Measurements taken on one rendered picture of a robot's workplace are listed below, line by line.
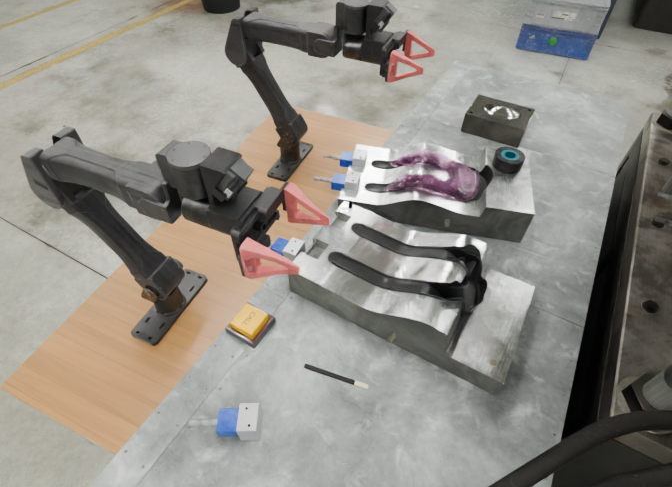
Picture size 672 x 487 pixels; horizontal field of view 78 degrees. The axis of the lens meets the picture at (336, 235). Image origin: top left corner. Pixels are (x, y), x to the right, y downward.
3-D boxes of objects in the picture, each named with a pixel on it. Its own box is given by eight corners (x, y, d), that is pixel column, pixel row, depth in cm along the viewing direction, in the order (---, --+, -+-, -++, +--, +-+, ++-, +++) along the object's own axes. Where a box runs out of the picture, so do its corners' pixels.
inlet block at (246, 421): (190, 441, 77) (182, 432, 73) (195, 414, 81) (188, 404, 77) (260, 440, 78) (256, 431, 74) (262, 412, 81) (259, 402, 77)
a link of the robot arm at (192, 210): (232, 181, 60) (193, 168, 62) (209, 206, 56) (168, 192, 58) (240, 215, 65) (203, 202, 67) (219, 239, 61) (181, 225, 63)
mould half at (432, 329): (290, 291, 100) (285, 255, 90) (343, 224, 115) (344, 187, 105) (495, 396, 83) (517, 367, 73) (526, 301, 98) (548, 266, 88)
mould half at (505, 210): (338, 213, 118) (338, 183, 110) (356, 158, 135) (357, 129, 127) (520, 243, 110) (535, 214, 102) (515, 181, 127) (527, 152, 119)
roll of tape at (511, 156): (495, 153, 119) (499, 143, 116) (524, 161, 116) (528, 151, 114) (488, 168, 114) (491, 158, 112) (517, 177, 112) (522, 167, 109)
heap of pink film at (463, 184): (382, 196, 114) (384, 174, 108) (391, 157, 126) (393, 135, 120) (478, 211, 110) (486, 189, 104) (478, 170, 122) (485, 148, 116)
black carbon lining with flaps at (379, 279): (323, 266, 96) (323, 239, 89) (356, 223, 106) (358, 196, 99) (468, 335, 85) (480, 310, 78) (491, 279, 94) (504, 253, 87)
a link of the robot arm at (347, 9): (375, -3, 94) (327, -11, 97) (362, 10, 88) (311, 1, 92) (372, 48, 102) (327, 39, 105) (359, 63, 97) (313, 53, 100)
